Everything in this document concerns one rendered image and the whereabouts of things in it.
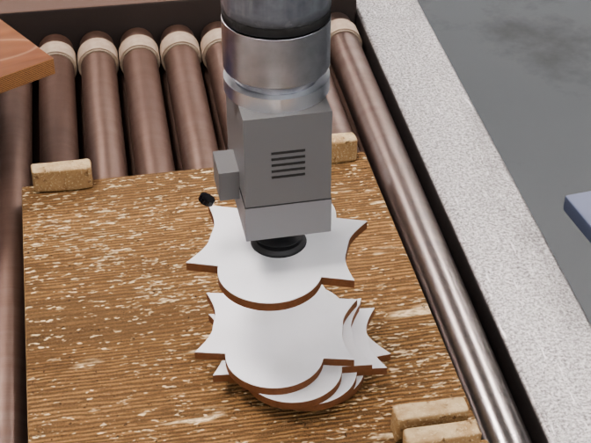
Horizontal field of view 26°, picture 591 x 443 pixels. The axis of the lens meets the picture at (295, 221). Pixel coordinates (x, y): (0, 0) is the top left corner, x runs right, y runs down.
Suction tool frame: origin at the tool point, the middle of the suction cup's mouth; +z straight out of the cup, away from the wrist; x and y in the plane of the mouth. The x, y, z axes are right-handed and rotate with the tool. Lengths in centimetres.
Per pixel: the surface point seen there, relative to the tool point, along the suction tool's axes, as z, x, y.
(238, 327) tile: 8.4, -3.2, -1.6
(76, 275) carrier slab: 11.7, -15.9, -15.2
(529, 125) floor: 106, 93, -172
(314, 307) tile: 8.4, 3.5, -2.9
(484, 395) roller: 13.6, 16.2, 5.0
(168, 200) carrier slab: 11.7, -6.4, -25.2
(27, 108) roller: 14, -20, -50
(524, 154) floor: 106, 88, -160
